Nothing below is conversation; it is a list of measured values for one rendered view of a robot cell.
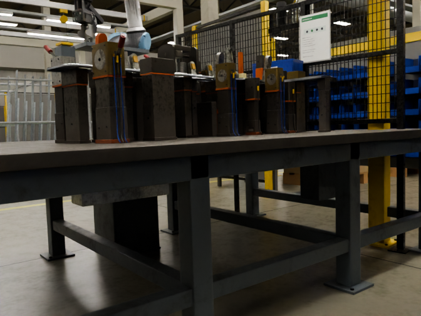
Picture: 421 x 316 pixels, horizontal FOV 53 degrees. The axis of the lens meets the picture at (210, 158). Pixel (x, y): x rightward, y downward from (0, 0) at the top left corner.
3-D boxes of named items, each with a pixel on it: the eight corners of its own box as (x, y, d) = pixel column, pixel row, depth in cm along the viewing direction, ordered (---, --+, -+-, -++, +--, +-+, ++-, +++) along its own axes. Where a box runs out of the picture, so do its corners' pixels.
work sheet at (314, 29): (331, 59, 267) (330, 9, 265) (299, 64, 283) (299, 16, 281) (332, 59, 269) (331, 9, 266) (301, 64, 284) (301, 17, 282)
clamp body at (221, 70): (234, 137, 198) (232, 61, 195) (215, 137, 206) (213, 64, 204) (243, 136, 203) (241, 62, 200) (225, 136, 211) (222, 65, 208)
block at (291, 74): (299, 131, 251) (297, 70, 249) (287, 132, 257) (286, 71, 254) (306, 131, 257) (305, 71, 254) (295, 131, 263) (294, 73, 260)
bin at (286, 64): (292, 79, 267) (292, 58, 266) (251, 83, 286) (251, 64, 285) (304, 81, 280) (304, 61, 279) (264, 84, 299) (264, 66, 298)
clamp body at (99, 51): (114, 144, 150) (109, 39, 147) (94, 144, 159) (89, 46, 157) (135, 143, 156) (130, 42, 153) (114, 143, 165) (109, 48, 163)
